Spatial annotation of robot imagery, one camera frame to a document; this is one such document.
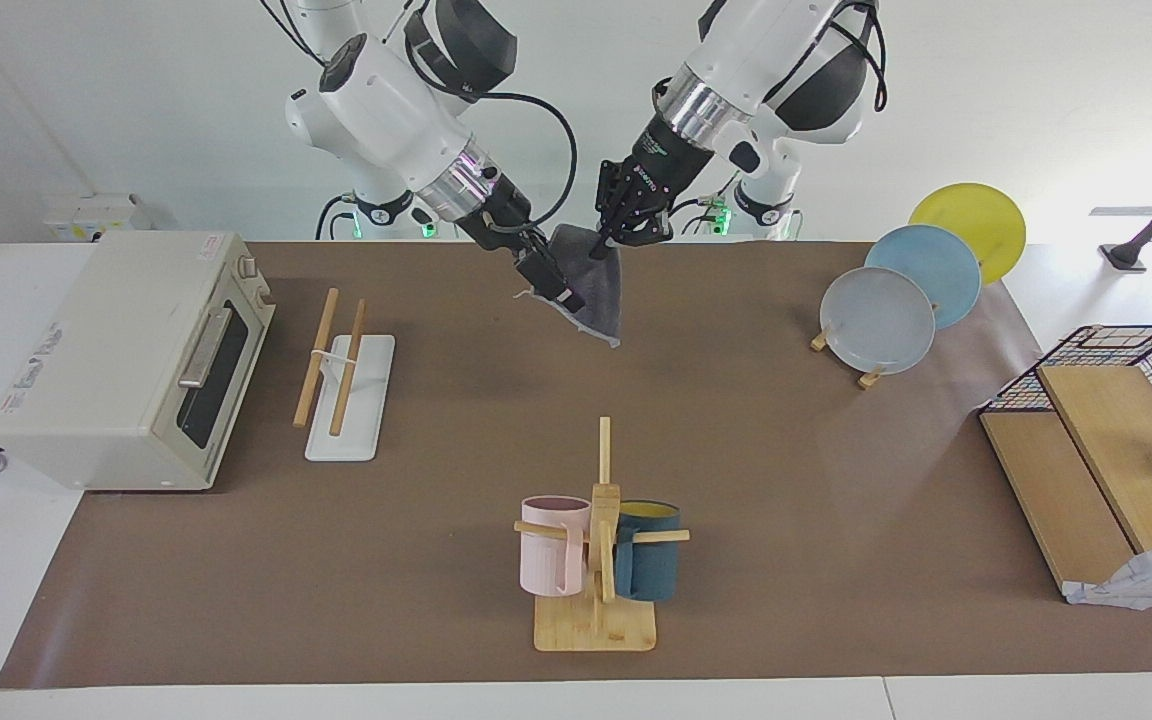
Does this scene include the white towel rack wooden bars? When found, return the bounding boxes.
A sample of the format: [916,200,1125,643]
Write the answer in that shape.
[293,288,397,463]

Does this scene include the light blue plate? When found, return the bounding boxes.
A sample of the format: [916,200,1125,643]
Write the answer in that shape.
[864,224,984,332]

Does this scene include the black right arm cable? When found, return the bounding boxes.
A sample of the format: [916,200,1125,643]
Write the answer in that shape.
[401,0,579,251]

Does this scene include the white socket box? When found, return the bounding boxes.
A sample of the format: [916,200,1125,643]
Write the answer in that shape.
[41,193,153,244]

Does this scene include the beige toaster oven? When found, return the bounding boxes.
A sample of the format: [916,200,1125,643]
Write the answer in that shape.
[0,232,277,493]

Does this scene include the grey plate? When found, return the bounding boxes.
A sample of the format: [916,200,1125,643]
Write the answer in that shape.
[819,266,937,377]

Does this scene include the wooden shelf box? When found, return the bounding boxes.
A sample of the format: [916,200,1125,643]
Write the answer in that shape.
[979,362,1152,607]

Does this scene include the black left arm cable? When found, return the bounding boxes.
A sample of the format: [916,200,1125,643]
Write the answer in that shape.
[829,0,889,113]

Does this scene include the wooden plate rack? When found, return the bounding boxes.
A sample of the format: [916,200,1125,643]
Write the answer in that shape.
[810,300,940,391]

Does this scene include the wooden mug tree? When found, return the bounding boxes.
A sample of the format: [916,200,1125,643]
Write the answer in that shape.
[513,417,690,653]

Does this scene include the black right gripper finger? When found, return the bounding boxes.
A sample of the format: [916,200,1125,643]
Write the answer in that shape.
[516,246,578,310]

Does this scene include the yellow plate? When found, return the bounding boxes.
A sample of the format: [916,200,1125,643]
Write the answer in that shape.
[908,182,1028,287]

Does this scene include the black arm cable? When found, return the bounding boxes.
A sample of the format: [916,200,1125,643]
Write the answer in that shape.
[401,0,579,251]
[829,0,889,113]

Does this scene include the brown table mat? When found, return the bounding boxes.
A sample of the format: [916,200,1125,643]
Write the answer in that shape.
[0,240,1152,691]

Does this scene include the dark teal mug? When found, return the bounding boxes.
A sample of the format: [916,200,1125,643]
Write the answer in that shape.
[614,500,683,602]

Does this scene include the black base cable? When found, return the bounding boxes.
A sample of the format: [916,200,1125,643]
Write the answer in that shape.
[315,193,358,242]
[669,172,745,238]

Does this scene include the pink mug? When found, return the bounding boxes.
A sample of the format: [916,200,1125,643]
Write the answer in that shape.
[520,496,592,598]

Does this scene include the purple and grey towel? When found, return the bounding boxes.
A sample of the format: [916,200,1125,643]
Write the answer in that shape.
[516,223,625,349]

